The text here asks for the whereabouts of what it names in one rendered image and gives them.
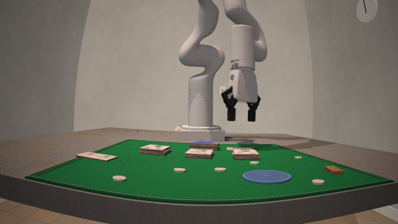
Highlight blue round coaster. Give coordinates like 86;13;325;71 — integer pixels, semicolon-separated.
242;170;291;184

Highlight brown rectangular block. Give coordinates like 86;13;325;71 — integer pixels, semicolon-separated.
324;166;343;175

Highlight green card table cloth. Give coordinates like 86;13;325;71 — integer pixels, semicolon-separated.
36;140;383;200

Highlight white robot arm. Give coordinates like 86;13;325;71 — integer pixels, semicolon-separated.
179;0;267;130

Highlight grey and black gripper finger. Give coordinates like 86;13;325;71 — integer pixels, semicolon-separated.
221;87;238;121
247;96;261;122

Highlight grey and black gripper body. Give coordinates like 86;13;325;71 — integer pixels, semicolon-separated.
228;69;258;103

